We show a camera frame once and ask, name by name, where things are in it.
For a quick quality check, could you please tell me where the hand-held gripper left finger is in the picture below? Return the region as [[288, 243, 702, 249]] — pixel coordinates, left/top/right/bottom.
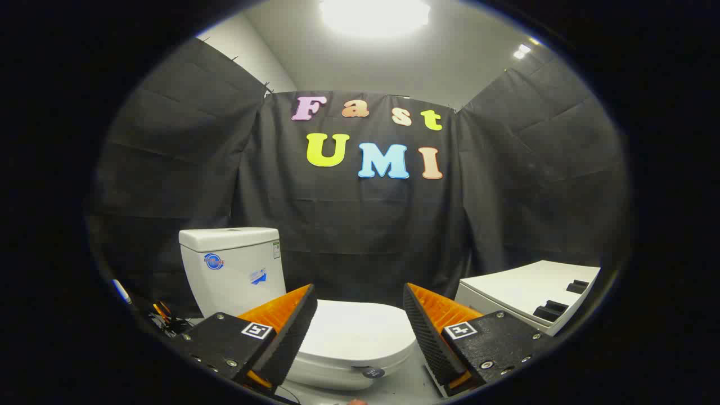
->
[[179, 283, 318, 394]]

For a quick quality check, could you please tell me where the white drawer cabinet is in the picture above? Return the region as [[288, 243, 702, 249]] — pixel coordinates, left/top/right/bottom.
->
[[454, 260, 601, 337]]

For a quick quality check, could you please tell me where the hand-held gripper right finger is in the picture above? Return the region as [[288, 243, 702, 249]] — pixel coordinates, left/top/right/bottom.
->
[[403, 282, 555, 397]]

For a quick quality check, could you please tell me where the white toilet lid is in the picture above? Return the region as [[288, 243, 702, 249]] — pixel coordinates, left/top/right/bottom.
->
[[298, 299, 417, 366]]

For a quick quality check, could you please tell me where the white toilet with tank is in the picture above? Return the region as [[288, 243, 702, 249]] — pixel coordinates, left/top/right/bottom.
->
[[179, 227, 418, 392]]

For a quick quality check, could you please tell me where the black backdrop cloth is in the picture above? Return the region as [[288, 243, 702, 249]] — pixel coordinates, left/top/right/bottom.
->
[[84, 37, 631, 321]]

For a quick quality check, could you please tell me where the bundle of cables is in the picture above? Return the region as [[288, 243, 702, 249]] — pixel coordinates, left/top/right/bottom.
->
[[147, 301, 195, 337]]

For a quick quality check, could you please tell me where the large round ceiling light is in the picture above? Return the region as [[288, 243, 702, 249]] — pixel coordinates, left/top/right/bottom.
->
[[319, 0, 431, 37]]

